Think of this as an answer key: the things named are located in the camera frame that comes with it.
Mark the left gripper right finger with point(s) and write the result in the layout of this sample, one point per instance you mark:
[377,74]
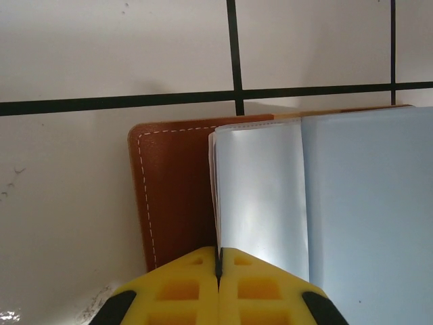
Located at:
[260,291]

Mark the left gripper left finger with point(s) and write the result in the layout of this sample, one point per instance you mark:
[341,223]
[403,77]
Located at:
[176,291]

